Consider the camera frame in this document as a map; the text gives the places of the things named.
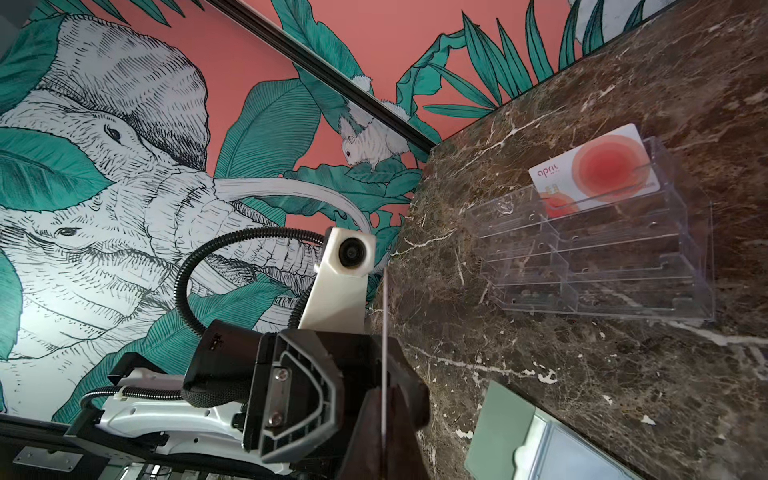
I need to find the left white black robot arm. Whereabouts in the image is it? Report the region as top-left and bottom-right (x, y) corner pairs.
(66, 321), (430, 479)

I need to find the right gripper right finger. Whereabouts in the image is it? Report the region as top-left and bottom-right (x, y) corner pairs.
(385, 387), (429, 480)

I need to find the black mounting rail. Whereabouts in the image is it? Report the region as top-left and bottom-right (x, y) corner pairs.
(1, 414), (181, 479)

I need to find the clear plastic organizer box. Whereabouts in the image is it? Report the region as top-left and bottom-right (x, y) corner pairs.
(465, 137), (716, 326)

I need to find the left black frame post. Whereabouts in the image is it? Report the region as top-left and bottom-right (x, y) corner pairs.
(209, 1), (436, 153)

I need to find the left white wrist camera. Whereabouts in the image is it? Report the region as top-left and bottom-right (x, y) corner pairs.
(298, 227), (376, 334)

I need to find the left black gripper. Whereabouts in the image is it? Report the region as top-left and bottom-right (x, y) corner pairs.
(181, 320), (430, 464)

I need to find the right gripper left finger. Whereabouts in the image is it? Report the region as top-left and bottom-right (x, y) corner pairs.
(337, 388), (383, 480)

